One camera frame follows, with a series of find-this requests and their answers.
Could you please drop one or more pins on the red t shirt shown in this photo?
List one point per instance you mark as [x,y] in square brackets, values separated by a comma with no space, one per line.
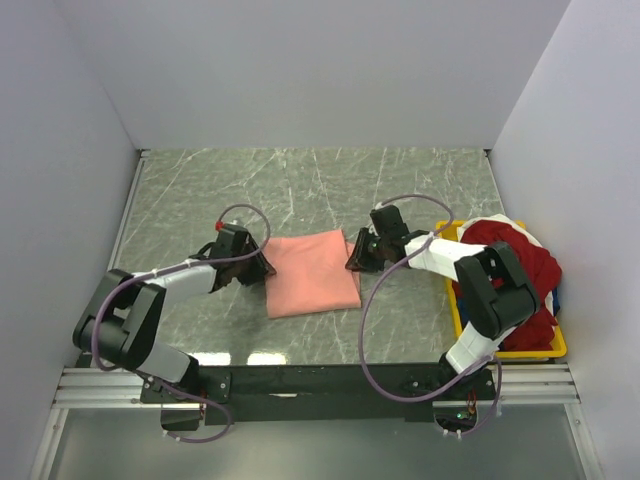
[497,290]

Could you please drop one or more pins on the blue t shirt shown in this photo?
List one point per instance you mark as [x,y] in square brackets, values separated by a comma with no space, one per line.
[544,319]

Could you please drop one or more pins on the wrist white camera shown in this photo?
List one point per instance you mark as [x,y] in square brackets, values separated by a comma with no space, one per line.
[222,224]
[381,205]

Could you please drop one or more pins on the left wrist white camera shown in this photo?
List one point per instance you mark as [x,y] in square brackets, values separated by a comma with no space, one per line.
[222,224]

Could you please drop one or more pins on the black base beam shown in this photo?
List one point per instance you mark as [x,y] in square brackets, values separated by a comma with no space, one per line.
[307,393]

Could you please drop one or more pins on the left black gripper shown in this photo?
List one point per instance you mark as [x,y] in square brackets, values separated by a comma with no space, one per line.
[260,270]

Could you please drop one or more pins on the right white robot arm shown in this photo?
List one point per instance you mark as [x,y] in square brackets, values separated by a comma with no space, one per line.
[469,354]

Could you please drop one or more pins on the white t shirt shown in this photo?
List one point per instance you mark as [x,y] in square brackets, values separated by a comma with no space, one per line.
[500,218]

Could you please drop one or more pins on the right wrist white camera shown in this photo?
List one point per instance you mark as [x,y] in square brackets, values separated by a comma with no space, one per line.
[381,205]

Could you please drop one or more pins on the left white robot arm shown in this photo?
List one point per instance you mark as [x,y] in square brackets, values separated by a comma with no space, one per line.
[119,325]

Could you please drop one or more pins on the pink t shirt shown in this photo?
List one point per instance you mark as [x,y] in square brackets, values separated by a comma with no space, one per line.
[310,275]

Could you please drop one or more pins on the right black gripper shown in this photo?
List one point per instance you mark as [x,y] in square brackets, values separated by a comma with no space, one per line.
[359,259]

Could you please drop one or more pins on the yellow plastic bin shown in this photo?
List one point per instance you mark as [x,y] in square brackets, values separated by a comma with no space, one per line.
[545,274]

